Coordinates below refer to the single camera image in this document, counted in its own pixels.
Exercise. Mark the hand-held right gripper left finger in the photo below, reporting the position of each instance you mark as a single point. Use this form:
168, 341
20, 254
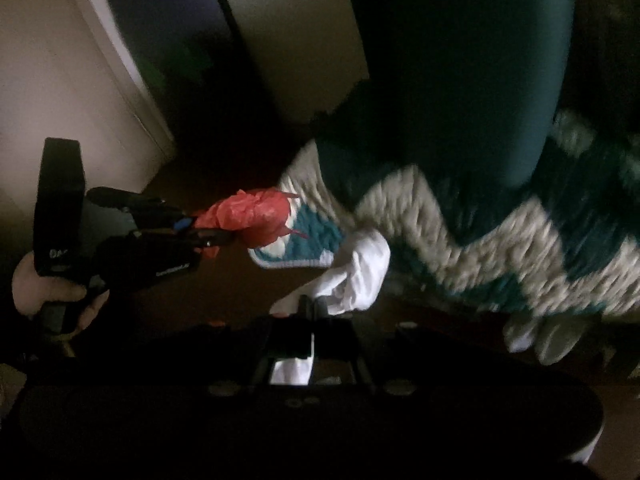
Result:
280, 340

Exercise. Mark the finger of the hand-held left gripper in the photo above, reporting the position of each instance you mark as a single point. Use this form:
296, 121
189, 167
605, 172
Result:
140, 205
200, 242

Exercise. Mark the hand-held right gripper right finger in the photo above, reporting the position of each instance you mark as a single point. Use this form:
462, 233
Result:
345, 345

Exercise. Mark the red plastic bag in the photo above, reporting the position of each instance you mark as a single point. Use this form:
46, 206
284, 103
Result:
250, 215

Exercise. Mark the white tissue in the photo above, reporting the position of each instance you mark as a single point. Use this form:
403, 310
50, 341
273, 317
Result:
360, 270

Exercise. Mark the dark green trash bin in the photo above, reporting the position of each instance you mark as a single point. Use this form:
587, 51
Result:
450, 60

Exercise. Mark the person's left hand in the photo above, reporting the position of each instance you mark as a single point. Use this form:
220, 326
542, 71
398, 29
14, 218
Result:
30, 285

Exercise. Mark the white door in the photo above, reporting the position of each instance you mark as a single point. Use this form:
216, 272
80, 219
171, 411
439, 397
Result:
50, 85

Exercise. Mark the green white zigzag quilt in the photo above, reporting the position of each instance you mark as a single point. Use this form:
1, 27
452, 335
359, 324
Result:
450, 220

